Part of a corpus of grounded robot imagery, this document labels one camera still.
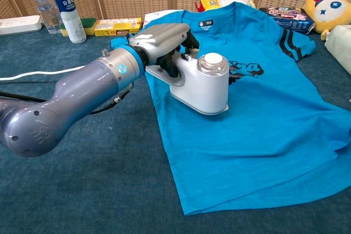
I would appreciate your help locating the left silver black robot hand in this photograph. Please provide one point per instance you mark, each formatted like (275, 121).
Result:
(161, 38)

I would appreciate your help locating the white handheld steam iron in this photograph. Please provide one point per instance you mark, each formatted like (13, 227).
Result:
(203, 88)

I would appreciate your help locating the blue printed t-shirt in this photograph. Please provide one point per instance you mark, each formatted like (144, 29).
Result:
(246, 135)

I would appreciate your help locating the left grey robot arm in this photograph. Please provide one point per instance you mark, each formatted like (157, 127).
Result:
(82, 91)

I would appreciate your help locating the pink white soft package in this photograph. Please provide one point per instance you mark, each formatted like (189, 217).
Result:
(156, 16)

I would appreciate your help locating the yellow rectangular box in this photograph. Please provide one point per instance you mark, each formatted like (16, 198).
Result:
(118, 27)

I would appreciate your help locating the red striped package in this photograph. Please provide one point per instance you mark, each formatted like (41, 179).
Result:
(197, 6)

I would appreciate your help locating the yellow clear snack package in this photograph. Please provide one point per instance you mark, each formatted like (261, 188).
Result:
(219, 1)

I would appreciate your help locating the green yellow sponge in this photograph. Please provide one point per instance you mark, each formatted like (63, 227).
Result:
(89, 24)

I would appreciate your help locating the white bottle blue cap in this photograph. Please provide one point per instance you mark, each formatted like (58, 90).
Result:
(71, 17)

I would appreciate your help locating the clear plastic water bottle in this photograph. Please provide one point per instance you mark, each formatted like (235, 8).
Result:
(45, 6)

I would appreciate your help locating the dark sanitary pad package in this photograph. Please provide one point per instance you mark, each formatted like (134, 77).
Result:
(290, 19)

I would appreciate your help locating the white power strip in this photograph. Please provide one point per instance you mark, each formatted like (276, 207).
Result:
(19, 24)

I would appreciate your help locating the yellow plush toy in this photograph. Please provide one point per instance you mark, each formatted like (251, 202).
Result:
(329, 9)

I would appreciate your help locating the dark teal tablecloth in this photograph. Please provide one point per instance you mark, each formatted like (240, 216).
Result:
(82, 190)

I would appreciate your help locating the long white cotton pack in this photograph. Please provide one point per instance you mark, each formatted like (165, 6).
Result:
(341, 45)

